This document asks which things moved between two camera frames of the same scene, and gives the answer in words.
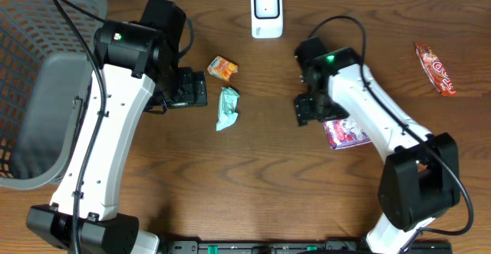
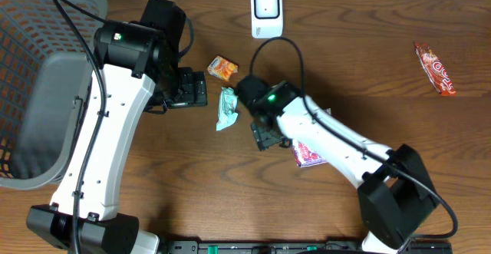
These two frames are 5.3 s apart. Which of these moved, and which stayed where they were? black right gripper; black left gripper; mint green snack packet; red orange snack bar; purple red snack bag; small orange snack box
Moved: black right gripper; purple red snack bag
Stayed: mint green snack packet; small orange snack box; red orange snack bar; black left gripper
